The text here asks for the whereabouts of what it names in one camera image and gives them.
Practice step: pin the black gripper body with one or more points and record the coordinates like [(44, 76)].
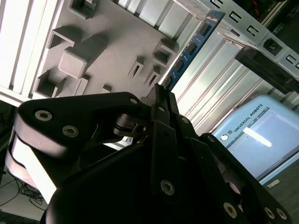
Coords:
[(105, 198)]

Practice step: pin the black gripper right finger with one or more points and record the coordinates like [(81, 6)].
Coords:
[(217, 158)]

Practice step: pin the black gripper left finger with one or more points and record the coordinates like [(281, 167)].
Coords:
[(81, 114)]

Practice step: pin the blue RAM stick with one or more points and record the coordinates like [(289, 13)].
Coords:
[(191, 46)]

